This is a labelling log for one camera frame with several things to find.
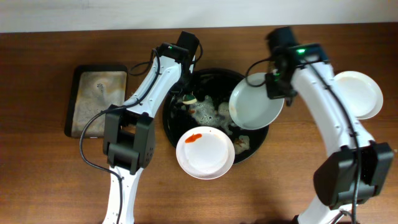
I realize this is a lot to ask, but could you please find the yellow green sponge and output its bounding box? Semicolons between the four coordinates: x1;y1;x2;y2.
182;94;197;105

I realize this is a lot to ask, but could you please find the pale blue plate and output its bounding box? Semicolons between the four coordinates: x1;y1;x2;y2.
229;78;284;130

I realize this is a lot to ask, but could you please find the pink white plate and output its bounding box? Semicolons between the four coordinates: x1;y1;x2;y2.
176;126;235;180

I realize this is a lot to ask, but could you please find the cream white plate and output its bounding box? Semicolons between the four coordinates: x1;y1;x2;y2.
334;71;384;119

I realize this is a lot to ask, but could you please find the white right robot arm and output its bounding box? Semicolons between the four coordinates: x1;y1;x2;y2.
266;44;394;223

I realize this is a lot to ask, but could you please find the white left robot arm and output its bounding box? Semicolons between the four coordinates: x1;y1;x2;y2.
101;43;203;223

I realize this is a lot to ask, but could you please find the round black tray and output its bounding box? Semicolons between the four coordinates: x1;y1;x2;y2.
162;68;269;164

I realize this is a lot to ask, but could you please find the black rectangular soap tray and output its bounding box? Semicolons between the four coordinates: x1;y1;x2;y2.
64;65;127;138

